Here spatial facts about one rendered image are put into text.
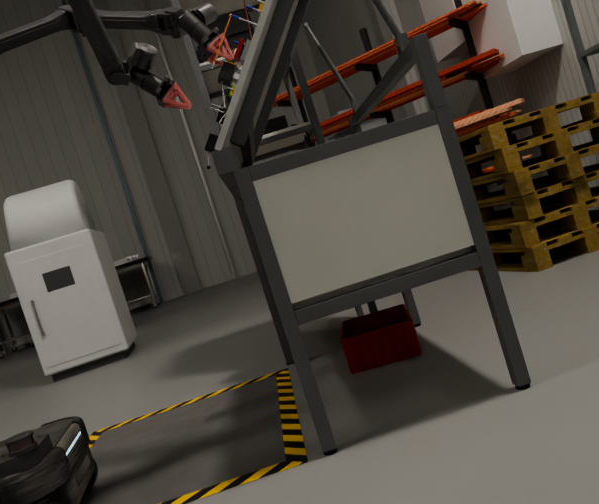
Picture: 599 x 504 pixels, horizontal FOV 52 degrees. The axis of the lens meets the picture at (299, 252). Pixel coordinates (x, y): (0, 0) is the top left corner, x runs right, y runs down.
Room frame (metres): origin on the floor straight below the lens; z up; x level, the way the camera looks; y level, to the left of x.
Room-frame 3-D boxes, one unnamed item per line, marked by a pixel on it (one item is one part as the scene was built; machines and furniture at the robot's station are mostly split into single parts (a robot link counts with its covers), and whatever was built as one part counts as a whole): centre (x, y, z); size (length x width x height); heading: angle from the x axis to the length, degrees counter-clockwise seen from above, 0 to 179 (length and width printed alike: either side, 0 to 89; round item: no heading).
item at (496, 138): (3.77, -1.41, 0.40); 1.14 x 0.78 x 0.81; 11
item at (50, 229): (5.13, 1.91, 0.78); 0.79 x 0.67 x 1.55; 9
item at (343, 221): (2.21, -0.18, 0.60); 1.17 x 0.58 x 0.40; 3
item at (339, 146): (2.21, -0.17, 0.40); 1.18 x 0.60 x 0.80; 3
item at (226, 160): (2.20, 0.14, 0.83); 1.18 x 0.06 x 0.06; 3
